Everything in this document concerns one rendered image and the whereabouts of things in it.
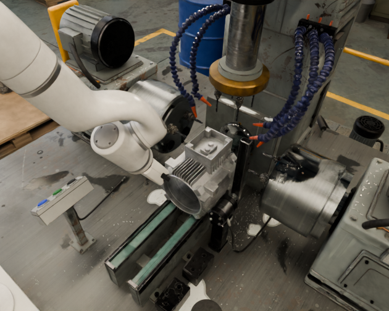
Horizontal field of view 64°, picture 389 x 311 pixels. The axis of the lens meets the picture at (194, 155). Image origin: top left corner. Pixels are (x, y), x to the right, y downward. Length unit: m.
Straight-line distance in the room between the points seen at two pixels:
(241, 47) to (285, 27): 0.22
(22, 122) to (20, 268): 1.86
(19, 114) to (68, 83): 2.47
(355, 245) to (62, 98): 0.77
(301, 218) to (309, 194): 0.08
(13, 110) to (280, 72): 2.45
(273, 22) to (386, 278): 0.78
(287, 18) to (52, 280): 1.10
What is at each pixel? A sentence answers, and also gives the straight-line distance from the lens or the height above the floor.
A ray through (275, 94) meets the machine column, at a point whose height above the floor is 1.18.
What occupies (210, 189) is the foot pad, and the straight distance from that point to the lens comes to 0.94.
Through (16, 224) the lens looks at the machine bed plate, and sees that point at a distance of 1.34.
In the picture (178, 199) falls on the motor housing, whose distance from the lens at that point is 1.08.
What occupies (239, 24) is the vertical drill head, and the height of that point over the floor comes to 1.49.
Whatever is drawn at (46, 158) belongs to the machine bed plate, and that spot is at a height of 0.80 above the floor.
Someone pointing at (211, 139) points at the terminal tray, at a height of 1.12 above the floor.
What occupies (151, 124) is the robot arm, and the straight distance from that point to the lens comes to 0.67.
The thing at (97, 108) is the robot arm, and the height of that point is 1.45.
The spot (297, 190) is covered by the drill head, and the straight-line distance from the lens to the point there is 0.93.
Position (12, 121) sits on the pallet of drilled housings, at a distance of 2.98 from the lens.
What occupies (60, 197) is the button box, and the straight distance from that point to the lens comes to 0.98.
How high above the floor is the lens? 1.81
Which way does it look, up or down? 45 degrees down
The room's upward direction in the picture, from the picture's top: 2 degrees clockwise
